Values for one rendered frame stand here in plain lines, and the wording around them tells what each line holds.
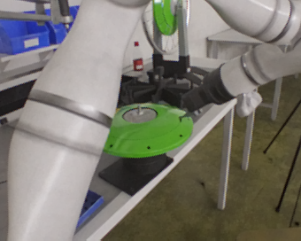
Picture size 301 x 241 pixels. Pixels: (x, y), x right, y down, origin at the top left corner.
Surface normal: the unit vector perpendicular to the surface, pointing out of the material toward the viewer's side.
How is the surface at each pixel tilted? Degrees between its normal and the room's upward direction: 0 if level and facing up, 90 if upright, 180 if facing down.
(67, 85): 40
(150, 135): 21
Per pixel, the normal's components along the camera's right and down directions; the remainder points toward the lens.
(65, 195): 0.69, 0.10
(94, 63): 0.52, -0.55
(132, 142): -0.11, -0.67
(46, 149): 0.22, -0.05
